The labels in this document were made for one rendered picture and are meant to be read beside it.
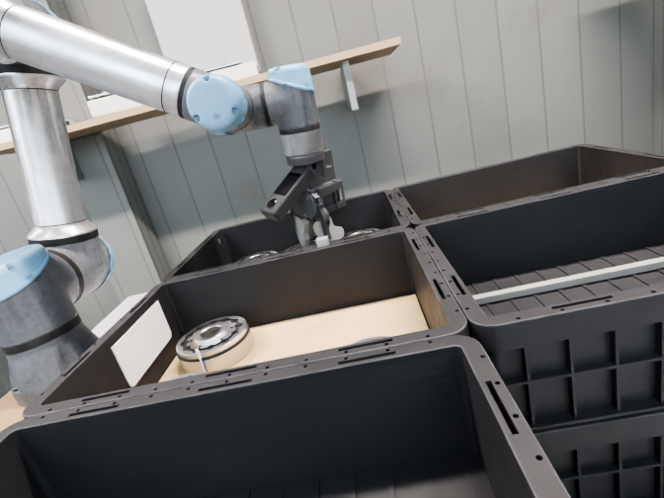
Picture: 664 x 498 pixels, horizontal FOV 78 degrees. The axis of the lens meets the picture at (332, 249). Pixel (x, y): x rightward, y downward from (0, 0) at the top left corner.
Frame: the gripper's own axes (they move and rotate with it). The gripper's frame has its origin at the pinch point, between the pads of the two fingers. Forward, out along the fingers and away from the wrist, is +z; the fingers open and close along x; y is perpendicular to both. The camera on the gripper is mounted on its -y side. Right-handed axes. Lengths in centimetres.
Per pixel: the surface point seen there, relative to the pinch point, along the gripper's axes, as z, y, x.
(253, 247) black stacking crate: -0.5, -4.3, 16.4
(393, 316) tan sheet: -0.9, -10.6, -28.2
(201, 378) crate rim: -11, -38, -31
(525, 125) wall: 15, 209, 46
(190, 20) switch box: -71, 76, 165
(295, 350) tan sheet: -0.2, -22.9, -21.2
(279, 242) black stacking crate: -0.7, -0.1, 12.2
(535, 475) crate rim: -14, -33, -55
